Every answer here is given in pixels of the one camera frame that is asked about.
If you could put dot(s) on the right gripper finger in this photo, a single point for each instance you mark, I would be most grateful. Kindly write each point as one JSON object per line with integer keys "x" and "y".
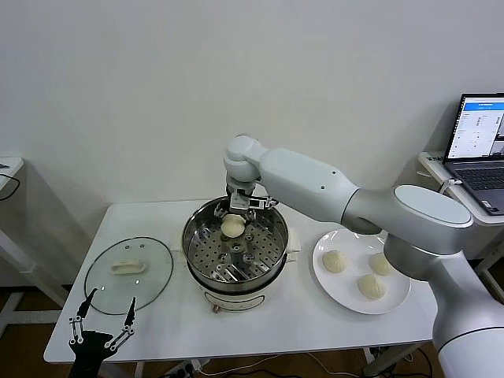
{"x": 219, "y": 212}
{"x": 250, "y": 216}

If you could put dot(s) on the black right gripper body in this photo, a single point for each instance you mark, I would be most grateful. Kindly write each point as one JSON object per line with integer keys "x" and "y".
{"x": 228, "y": 201}

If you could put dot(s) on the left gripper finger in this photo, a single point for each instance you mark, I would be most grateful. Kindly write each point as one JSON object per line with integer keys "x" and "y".
{"x": 129, "y": 315}
{"x": 84, "y": 305}

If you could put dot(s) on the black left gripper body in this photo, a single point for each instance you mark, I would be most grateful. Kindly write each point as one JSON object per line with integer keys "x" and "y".
{"x": 90, "y": 346}

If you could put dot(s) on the white steamed baozi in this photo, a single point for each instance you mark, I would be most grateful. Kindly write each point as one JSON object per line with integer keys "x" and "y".
{"x": 379, "y": 264}
{"x": 232, "y": 227}
{"x": 370, "y": 286}
{"x": 334, "y": 262}

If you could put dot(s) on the round glass pot lid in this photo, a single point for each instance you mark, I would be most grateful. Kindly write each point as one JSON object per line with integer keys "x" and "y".
{"x": 157, "y": 271}

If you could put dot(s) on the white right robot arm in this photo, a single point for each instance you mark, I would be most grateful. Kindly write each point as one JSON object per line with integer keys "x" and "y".
{"x": 307, "y": 181}

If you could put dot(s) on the perforated steel steamer basket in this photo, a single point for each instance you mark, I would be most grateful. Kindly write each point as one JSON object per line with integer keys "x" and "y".
{"x": 197, "y": 236}

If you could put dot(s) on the white table leg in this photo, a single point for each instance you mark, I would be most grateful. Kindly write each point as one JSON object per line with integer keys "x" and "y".
{"x": 376, "y": 360}
{"x": 138, "y": 370}

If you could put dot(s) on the white floor power strip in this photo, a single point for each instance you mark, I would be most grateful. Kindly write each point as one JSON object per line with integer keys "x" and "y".
{"x": 185, "y": 369}

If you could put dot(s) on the white round plate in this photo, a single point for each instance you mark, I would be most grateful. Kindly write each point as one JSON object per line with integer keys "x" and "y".
{"x": 342, "y": 291}

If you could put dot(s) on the white side table with laptop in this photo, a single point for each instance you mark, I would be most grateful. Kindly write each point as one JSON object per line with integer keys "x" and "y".
{"x": 435, "y": 167}

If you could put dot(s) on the grey open laptop bright screen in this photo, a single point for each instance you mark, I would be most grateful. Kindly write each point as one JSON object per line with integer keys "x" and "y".
{"x": 480, "y": 181}

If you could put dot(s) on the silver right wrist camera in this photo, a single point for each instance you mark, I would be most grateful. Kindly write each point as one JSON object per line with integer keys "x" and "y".
{"x": 241, "y": 201}

